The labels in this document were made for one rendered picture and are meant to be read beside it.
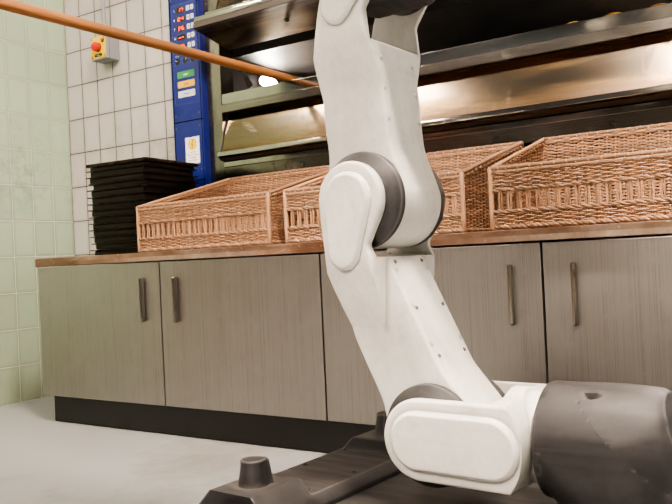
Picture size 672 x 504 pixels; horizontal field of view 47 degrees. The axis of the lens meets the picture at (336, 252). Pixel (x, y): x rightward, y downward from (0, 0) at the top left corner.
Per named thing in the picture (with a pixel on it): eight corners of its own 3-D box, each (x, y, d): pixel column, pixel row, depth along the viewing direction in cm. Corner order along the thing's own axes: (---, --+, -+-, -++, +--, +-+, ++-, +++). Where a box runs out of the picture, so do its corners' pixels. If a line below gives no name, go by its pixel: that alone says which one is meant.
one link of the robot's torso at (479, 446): (577, 468, 110) (573, 376, 111) (521, 508, 94) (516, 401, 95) (450, 452, 123) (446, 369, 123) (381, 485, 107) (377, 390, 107)
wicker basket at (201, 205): (232, 250, 290) (229, 177, 291) (359, 243, 259) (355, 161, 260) (134, 253, 250) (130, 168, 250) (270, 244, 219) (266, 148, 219)
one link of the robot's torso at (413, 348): (536, 452, 114) (443, 154, 122) (475, 488, 98) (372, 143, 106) (449, 468, 123) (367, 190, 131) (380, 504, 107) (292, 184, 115)
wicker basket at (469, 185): (367, 242, 258) (363, 160, 258) (531, 233, 227) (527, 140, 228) (281, 244, 217) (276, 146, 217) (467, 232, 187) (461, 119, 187)
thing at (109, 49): (104, 64, 330) (103, 41, 330) (120, 60, 324) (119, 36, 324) (90, 61, 324) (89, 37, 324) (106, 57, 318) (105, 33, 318)
